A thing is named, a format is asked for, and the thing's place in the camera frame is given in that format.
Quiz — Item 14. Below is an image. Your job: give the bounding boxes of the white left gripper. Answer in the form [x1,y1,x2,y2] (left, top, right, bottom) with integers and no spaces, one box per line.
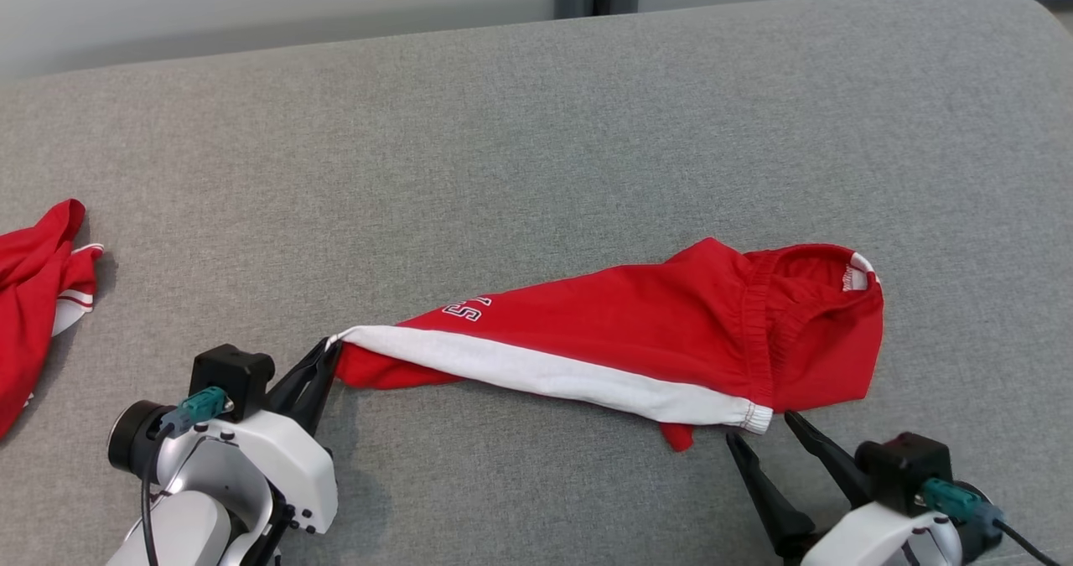
[155,338,343,542]

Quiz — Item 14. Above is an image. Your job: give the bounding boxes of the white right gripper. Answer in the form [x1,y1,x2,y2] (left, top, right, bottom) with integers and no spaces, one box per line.
[725,410,965,566]

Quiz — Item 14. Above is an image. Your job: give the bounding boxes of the red shorts with white stripe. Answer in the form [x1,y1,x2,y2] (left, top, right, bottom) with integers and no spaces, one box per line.
[325,236,885,453]

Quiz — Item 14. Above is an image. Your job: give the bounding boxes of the red t-shirt with white sleeves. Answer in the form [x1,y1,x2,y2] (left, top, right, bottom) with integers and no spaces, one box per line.
[0,199,105,439]

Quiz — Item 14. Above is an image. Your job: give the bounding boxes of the grey fabric sofa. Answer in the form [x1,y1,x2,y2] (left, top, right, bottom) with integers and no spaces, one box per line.
[0,0,1073,566]

